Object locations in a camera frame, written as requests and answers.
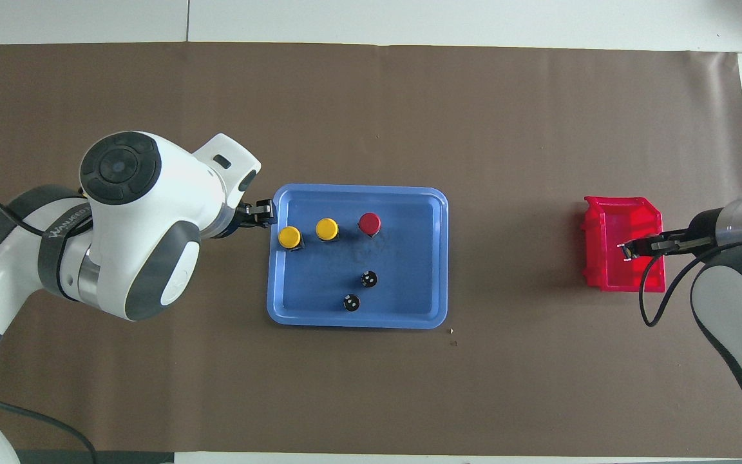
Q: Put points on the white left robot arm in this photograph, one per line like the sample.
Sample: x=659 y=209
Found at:
x=145 y=212

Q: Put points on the black cylindrical capacitor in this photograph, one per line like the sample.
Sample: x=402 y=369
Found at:
x=369 y=279
x=351 y=303

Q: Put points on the blue plastic tray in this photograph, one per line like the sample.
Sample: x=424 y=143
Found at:
x=319 y=290

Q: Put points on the brown paper table mat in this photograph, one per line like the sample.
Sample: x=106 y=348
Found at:
x=371 y=386

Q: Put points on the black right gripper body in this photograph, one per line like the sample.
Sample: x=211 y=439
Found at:
x=703 y=232

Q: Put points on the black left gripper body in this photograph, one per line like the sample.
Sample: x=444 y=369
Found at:
x=245 y=216

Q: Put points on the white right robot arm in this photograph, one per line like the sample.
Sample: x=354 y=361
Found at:
x=732 y=309

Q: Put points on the red plastic bin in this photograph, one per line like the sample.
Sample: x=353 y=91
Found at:
x=609 y=270

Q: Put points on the yellow push button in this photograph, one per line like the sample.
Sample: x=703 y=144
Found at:
x=290 y=237
x=327 y=229

